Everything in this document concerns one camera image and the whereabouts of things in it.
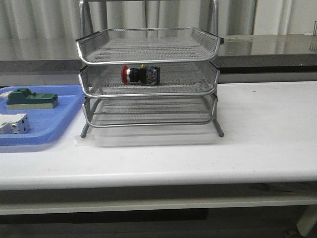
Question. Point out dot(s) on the white table leg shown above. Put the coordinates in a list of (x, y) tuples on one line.
[(307, 221)]

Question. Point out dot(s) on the green terminal block module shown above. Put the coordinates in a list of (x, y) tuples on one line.
[(23, 98)]

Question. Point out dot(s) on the mesh tray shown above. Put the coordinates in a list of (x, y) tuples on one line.
[(150, 45), (128, 111), (183, 78)]

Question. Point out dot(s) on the grey metal rack frame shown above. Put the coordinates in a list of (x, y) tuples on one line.
[(86, 22)]

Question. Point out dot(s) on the blue plastic tray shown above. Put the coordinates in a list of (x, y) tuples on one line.
[(46, 125)]

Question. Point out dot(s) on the grey stone counter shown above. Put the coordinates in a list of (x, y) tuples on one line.
[(241, 59)]

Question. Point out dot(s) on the white circuit breaker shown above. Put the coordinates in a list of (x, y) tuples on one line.
[(14, 123)]

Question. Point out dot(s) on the red emergency stop button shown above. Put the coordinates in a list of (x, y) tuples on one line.
[(146, 75)]

